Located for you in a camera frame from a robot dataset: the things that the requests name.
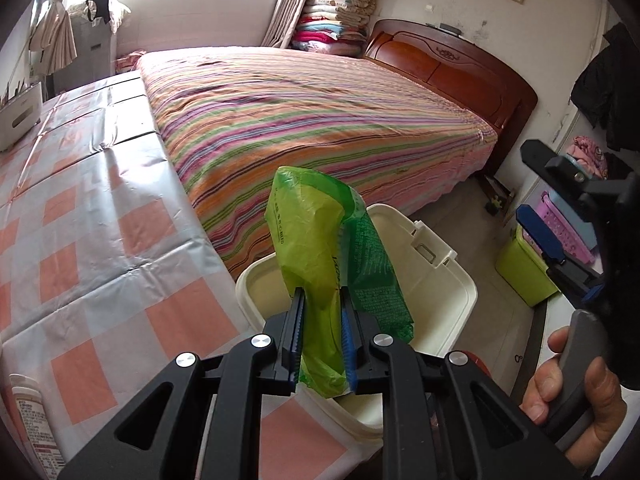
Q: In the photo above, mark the person's right hand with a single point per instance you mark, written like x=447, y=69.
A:
x=607, y=410

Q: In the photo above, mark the pink cloth beside bed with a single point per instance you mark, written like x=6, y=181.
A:
x=127, y=60

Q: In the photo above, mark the wooden bed headboard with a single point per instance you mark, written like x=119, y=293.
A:
x=450, y=65

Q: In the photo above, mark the small floor toy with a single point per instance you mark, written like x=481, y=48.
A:
x=497, y=202

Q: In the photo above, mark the dark hanging jacket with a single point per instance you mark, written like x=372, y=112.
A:
x=607, y=85

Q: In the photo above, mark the bed with striped sheet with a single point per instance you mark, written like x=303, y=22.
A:
x=300, y=125

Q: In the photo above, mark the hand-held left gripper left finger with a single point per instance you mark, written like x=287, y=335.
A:
x=299, y=320

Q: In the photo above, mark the cream plastic bin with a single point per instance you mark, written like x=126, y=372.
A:
x=440, y=285

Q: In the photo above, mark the cream cloth on appliance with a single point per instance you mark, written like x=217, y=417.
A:
x=120, y=12

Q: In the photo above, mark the stack of folded blankets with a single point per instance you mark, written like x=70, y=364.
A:
x=335, y=15

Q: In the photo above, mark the pink plastic basket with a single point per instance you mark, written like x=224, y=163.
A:
x=567, y=230

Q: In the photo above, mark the striped curtain with tie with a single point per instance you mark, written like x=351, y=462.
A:
x=55, y=25

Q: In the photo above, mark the pink folded clothes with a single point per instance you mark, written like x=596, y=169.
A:
x=587, y=152

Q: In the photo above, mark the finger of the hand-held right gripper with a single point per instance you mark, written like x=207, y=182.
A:
x=537, y=155
x=532, y=227

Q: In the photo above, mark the green plastic bag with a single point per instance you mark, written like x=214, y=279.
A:
x=310, y=210

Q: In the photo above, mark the white labelled bottle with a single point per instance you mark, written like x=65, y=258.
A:
x=32, y=425

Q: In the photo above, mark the white utensil holder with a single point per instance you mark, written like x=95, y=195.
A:
x=20, y=120

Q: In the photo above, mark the plain striped curtain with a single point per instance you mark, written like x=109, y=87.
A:
x=287, y=10

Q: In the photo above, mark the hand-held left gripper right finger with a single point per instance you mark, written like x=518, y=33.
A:
x=348, y=340

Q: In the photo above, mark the green plastic storage box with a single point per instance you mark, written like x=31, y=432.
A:
x=525, y=275

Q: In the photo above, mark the grey item on headboard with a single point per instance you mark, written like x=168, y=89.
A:
x=450, y=28

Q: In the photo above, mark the white floor appliance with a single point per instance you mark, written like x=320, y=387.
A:
x=82, y=60

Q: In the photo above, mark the red plastic object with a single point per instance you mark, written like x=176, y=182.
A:
x=481, y=365

